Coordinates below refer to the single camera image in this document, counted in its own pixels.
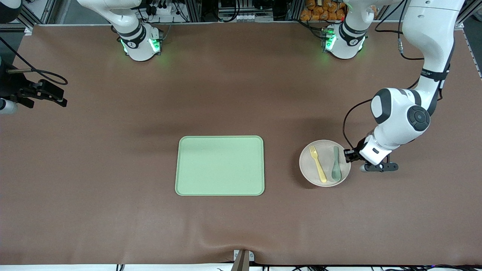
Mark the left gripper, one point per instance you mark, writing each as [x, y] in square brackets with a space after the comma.
[359, 148]

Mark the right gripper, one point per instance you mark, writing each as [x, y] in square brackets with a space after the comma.
[15, 89]

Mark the yellow plastic fork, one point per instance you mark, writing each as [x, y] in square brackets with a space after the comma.
[319, 167]

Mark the beige round plate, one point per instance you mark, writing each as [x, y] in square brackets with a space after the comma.
[310, 171]

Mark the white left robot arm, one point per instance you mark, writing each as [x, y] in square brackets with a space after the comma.
[429, 30]

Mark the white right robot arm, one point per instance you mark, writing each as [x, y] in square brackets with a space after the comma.
[139, 49]

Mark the green plastic spoon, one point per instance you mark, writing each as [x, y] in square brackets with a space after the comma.
[336, 174]

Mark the brown table mat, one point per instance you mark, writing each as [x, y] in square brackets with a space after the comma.
[113, 169]

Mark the light green rectangular tray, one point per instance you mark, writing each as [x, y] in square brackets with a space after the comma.
[219, 165]

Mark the orange snack pile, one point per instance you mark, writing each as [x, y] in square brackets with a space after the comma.
[320, 11]

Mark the white power strip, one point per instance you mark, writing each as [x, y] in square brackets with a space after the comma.
[163, 10]

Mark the aluminium frame beam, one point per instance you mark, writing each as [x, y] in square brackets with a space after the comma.
[35, 17]
[470, 15]

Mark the metal table edge bracket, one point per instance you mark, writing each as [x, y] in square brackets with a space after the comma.
[243, 259]

